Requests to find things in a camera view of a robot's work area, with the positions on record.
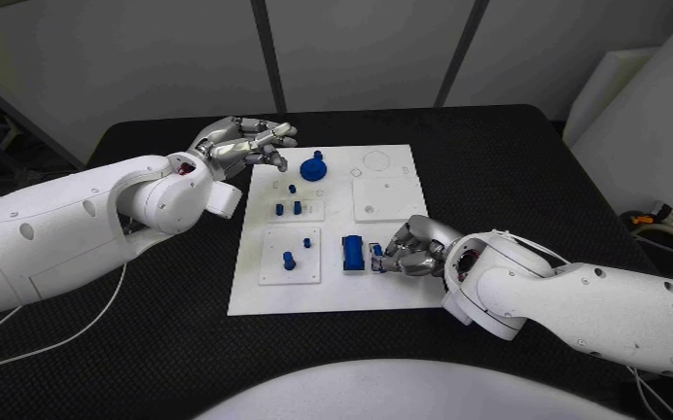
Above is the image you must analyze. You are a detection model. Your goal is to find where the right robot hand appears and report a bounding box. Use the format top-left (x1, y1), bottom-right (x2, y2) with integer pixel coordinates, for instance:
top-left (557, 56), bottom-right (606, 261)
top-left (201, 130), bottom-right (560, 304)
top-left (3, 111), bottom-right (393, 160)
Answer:
top-left (376, 214), bottom-right (465, 278)

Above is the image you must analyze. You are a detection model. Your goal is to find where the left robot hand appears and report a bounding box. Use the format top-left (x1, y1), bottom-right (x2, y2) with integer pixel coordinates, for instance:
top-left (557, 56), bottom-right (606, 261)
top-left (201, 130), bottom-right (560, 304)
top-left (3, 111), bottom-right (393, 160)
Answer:
top-left (186, 116), bottom-right (298, 184)

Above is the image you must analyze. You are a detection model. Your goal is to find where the small blue block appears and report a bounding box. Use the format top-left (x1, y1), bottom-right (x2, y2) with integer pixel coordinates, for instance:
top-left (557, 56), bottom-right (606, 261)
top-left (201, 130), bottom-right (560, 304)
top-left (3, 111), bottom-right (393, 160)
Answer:
top-left (367, 242), bottom-right (389, 274)

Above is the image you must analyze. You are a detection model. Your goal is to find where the white task board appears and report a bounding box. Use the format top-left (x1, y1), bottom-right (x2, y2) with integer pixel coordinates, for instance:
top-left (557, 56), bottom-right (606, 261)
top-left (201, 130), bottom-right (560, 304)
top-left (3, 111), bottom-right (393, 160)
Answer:
top-left (226, 143), bottom-right (448, 317)

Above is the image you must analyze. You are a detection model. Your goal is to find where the large blue block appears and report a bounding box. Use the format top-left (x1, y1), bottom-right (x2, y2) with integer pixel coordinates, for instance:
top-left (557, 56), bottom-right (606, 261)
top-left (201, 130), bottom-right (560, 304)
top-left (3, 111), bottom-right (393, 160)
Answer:
top-left (340, 234), bottom-right (366, 275)

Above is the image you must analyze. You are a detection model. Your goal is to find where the blue gear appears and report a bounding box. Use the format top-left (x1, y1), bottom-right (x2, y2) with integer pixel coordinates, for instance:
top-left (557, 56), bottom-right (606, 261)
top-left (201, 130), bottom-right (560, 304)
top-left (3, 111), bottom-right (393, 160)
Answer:
top-left (298, 150), bottom-right (328, 183)

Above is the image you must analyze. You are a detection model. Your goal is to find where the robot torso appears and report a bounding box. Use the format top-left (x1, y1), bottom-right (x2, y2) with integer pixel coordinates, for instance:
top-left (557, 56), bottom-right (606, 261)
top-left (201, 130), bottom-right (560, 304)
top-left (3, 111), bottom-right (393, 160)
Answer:
top-left (191, 358), bottom-right (638, 420)

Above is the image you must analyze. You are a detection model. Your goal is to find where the white cable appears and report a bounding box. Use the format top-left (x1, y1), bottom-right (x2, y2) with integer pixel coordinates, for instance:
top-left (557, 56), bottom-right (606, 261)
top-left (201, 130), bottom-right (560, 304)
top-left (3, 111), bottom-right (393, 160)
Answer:
top-left (488, 228), bottom-right (572, 266)
top-left (624, 365), bottom-right (673, 420)
top-left (0, 262), bottom-right (129, 367)

